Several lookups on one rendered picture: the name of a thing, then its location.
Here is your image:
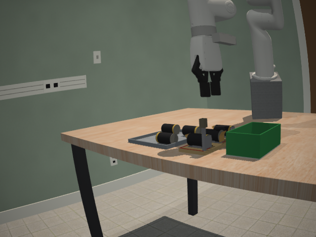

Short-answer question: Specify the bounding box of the tan battery holder board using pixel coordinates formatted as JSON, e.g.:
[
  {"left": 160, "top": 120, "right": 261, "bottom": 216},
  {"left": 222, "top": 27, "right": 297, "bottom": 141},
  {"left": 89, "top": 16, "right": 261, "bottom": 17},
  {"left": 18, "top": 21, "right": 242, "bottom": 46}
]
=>
[{"left": 179, "top": 118, "right": 226, "bottom": 156}]

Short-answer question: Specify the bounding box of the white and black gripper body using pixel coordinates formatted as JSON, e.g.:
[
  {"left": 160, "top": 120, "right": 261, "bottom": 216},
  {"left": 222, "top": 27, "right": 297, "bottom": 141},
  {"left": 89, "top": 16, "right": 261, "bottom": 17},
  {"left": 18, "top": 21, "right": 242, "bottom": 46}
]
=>
[{"left": 190, "top": 35, "right": 222, "bottom": 71}]

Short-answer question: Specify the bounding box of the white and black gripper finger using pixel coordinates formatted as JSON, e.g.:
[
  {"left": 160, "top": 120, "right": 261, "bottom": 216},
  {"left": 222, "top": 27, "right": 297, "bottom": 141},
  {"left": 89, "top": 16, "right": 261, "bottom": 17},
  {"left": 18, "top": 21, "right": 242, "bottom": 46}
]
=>
[
  {"left": 192, "top": 55, "right": 211, "bottom": 97},
  {"left": 209, "top": 69, "right": 223, "bottom": 95}
]

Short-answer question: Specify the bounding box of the black battery with gold end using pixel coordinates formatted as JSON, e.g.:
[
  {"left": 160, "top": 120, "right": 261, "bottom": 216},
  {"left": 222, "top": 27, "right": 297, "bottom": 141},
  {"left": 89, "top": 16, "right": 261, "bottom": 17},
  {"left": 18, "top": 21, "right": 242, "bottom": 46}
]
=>
[
  {"left": 182, "top": 125, "right": 201, "bottom": 135},
  {"left": 156, "top": 132, "right": 178, "bottom": 144},
  {"left": 161, "top": 123, "right": 180, "bottom": 134},
  {"left": 206, "top": 128, "right": 223, "bottom": 142},
  {"left": 187, "top": 133, "right": 202, "bottom": 146},
  {"left": 214, "top": 125, "right": 234, "bottom": 132}
]

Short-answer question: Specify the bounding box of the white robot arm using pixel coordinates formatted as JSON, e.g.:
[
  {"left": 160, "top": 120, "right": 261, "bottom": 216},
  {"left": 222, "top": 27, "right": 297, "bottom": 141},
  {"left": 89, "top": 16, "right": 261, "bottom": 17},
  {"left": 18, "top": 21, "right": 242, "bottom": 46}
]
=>
[{"left": 187, "top": 0, "right": 284, "bottom": 80}]

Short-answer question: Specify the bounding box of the green open-top box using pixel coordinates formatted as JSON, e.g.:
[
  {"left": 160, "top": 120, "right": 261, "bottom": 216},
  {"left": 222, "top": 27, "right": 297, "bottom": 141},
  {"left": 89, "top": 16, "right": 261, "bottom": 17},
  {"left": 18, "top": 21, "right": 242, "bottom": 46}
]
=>
[{"left": 226, "top": 122, "right": 281, "bottom": 160}]

